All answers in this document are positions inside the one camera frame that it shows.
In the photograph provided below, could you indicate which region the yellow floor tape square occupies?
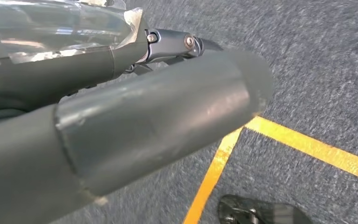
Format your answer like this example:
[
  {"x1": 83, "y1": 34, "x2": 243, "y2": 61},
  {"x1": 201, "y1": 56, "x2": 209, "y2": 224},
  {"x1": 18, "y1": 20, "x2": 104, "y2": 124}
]
[{"x1": 182, "y1": 116, "x2": 358, "y2": 224}]

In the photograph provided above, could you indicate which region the black robot foot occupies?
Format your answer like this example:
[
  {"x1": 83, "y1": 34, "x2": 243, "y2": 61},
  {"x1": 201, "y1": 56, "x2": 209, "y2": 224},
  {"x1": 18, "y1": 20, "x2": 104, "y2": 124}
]
[{"x1": 217, "y1": 194, "x2": 314, "y2": 224}]

